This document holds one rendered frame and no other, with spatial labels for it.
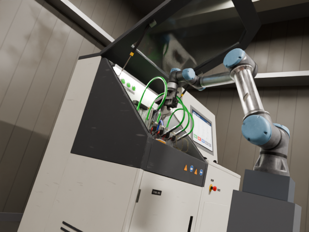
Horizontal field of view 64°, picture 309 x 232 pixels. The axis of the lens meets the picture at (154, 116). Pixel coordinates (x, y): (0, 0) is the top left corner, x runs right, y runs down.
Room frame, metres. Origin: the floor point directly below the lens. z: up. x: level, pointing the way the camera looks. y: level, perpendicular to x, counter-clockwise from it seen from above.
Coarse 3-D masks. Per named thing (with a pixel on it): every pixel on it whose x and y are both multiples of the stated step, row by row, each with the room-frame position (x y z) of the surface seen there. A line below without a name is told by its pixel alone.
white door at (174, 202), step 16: (144, 176) 1.20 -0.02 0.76; (160, 176) 1.30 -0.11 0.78; (144, 192) 1.23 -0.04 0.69; (160, 192) 1.33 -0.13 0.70; (176, 192) 1.44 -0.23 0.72; (192, 192) 1.59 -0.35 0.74; (144, 208) 1.25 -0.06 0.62; (160, 208) 1.35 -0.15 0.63; (176, 208) 1.47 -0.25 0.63; (192, 208) 1.62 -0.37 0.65; (144, 224) 1.27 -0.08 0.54; (160, 224) 1.38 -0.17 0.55; (176, 224) 1.50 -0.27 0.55; (192, 224) 1.65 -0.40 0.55
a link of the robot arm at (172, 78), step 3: (174, 69) 1.53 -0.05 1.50; (177, 69) 1.53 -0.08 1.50; (171, 72) 1.55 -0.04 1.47; (174, 72) 1.52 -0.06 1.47; (171, 75) 1.54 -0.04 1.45; (174, 75) 1.51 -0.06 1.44; (171, 78) 1.54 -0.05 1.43; (174, 78) 1.52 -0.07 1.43; (168, 81) 1.55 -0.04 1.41; (171, 81) 1.53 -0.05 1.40; (174, 81) 1.53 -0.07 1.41; (177, 81) 1.54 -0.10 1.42; (177, 84) 1.55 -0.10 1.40
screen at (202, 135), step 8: (192, 112) 2.04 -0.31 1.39; (200, 120) 2.16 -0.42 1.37; (208, 120) 2.31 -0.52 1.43; (200, 128) 2.14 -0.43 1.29; (208, 128) 2.29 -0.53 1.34; (192, 136) 2.00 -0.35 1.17; (200, 136) 2.13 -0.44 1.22; (208, 136) 2.27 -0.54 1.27; (200, 144) 2.11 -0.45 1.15; (208, 144) 2.25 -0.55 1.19; (208, 152) 2.23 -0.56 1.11
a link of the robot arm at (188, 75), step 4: (176, 72) 1.51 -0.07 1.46; (180, 72) 1.47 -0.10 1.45; (184, 72) 1.44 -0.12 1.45; (188, 72) 1.43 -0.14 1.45; (192, 72) 1.45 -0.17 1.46; (176, 76) 1.50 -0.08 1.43; (180, 76) 1.48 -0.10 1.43; (184, 76) 1.45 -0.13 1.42; (188, 76) 1.44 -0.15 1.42; (192, 76) 1.45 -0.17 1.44; (196, 76) 1.50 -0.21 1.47; (180, 80) 1.50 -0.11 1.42; (184, 80) 1.49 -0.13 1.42; (188, 80) 1.48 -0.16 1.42; (192, 80) 1.49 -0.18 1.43
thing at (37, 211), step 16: (80, 64) 1.68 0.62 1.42; (96, 64) 1.56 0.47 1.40; (80, 80) 1.64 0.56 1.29; (80, 96) 1.60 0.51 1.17; (64, 112) 1.68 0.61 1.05; (80, 112) 1.56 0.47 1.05; (64, 128) 1.64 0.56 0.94; (48, 144) 1.72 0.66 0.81; (64, 144) 1.60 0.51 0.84; (48, 160) 1.67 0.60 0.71; (64, 160) 1.56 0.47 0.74; (48, 176) 1.63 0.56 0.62; (32, 192) 1.71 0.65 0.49; (48, 192) 1.60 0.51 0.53; (32, 208) 1.67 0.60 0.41; (48, 208) 1.56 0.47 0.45; (32, 224) 1.63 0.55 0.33
